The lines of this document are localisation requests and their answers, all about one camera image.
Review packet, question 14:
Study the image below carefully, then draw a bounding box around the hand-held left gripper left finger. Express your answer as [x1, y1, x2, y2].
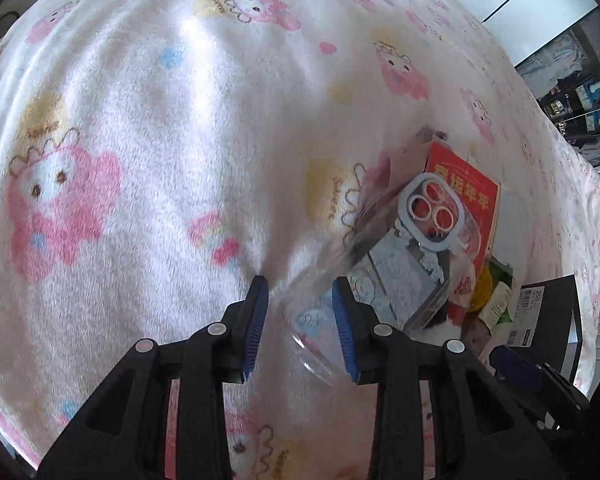
[39, 275, 270, 480]

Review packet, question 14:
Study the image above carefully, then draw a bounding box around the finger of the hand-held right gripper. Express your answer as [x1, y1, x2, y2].
[489, 345, 592, 433]

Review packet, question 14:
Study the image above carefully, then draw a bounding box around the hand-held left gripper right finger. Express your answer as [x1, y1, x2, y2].
[331, 276, 563, 480]

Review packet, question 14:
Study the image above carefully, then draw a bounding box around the black cardboard box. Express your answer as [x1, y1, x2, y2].
[490, 274, 581, 386]

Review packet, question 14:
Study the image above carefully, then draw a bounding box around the clear phone case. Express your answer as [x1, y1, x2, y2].
[280, 172, 481, 388]

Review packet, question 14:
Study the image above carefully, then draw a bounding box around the green packet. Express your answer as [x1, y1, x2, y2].
[482, 257, 516, 326]

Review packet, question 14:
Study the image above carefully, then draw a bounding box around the red portrait card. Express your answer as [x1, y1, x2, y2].
[424, 141, 502, 291]

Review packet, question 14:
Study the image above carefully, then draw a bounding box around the pink cartoon printed blanket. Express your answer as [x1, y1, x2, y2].
[0, 0, 600, 480]

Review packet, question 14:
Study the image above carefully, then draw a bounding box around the dark glass cabinet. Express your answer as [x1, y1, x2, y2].
[514, 10, 600, 171]

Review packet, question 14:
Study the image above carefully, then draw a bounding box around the white glossy wardrobe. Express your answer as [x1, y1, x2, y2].
[427, 0, 600, 66]

